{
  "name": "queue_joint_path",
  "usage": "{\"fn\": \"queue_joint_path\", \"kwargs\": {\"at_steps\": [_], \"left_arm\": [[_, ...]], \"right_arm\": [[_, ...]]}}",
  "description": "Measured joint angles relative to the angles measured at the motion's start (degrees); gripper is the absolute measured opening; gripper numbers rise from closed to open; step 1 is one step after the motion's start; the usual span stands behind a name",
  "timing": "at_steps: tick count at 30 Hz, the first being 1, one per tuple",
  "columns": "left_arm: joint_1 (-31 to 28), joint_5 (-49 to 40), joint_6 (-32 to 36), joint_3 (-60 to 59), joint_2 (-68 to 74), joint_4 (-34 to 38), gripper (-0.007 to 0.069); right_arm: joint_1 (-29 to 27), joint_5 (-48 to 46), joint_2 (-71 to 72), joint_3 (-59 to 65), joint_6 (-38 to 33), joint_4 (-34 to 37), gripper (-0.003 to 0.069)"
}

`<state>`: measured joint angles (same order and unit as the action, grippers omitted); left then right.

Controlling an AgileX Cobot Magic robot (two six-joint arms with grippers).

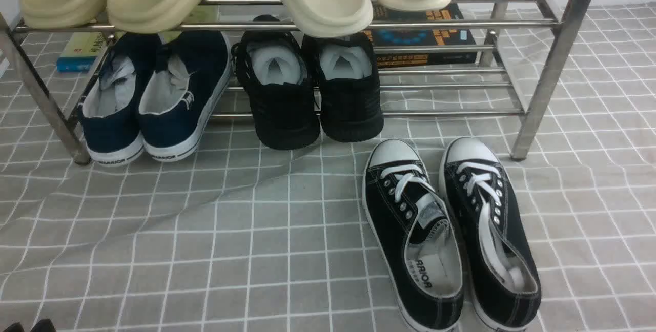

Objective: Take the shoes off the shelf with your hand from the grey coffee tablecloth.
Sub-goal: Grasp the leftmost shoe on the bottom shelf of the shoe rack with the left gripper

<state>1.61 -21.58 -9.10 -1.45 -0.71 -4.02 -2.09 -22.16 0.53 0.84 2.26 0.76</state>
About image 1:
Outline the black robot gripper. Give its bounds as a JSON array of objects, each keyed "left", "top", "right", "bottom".
[{"left": 3, "top": 319, "right": 57, "bottom": 332}]

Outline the navy slip-on shoe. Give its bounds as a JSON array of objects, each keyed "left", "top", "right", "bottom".
[
  {"left": 76, "top": 33, "right": 162, "bottom": 167},
  {"left": 137, "top": 30, "right": 232, "bottom": 162}
]

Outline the stainless steel shoe rack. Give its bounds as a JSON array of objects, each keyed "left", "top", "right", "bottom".
[{"left": 2, "top": 0, "right": 591, "bottom": 166}]

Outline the grey checked floor cloth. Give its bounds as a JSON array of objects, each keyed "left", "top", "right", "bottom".
[{"left": 1, "top": 3, "right": 654, "bottom": 331}]

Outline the green blue book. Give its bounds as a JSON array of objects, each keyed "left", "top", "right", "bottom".
[{"left": 56, "top": 5, "right": 221, "bottom": 73}]

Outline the black knit sneaker left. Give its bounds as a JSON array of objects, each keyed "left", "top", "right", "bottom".
[{"left": 231, "top": 29, "right": 320, "bottom": 150}]

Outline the black knit sneaker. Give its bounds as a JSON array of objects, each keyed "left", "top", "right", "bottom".
[
  {"left": 301, "top": 32, "right": 384, "bottom": 143},
  {"left": 231, "top": 29, "right": 320, "bottom": 150}
]

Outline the black knit sneaker right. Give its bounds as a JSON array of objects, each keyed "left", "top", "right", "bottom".
[{"left": 301, "top": 32, "right": 384, "bottom": 143}]

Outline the black canvas laced sneaker left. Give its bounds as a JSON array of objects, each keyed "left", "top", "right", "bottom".
[{"left": 362, "top": 139, "right": 464, "bottom": 331}]

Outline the black canvas laced sneaker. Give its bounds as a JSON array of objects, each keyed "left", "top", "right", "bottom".
[
  {"left": 362, "top": 139, "right": 464, "bottom": 331},
  {"left": 438, "top": 137, "right": 543, "bottom": 331}
]

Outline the black orange box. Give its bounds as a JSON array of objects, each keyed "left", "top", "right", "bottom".
[{"left": 363, "top": 3, "right": 479, "bottom": 69}]

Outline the black canvas laced sneaker right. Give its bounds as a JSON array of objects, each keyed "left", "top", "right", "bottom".
[{"left": 438, "top": 137, "right": 543, "bottom": 331}]

